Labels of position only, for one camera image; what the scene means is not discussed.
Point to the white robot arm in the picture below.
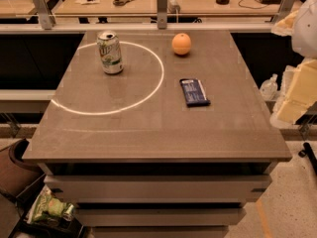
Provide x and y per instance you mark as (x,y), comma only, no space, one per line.
(304,42)

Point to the metal bracket post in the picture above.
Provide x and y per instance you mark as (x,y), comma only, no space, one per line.
(162,13)
(286,2)
(46,18)

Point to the dark blue snack bar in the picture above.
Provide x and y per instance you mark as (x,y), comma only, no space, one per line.
(194,92)

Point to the orange fruit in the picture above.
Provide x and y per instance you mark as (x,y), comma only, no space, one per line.
(181,44)

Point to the right metal bracket post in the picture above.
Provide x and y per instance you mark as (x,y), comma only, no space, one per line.
(286,2)

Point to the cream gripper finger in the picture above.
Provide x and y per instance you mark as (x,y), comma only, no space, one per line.
(301,93)
(284,27)

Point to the green chip bag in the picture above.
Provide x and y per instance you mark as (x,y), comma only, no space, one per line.
(47,208)

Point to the left metal bracket post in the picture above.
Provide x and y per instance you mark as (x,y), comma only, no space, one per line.
(46,18)

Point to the middle metal bracket post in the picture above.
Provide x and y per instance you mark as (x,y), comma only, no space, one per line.
(162,13)

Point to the white power strip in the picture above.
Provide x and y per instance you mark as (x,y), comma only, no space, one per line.
(173,6)

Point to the green soda can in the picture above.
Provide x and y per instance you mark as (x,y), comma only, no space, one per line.
(110,52)

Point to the scissors on back desk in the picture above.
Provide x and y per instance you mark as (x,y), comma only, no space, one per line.
(120,3)

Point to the dark round bin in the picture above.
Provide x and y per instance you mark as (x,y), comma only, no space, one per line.
(16,152)

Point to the clear plastic bottle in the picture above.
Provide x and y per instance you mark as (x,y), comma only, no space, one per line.
(269,88)

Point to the grey drawer cabinet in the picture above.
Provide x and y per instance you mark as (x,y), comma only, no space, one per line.
(136,161)

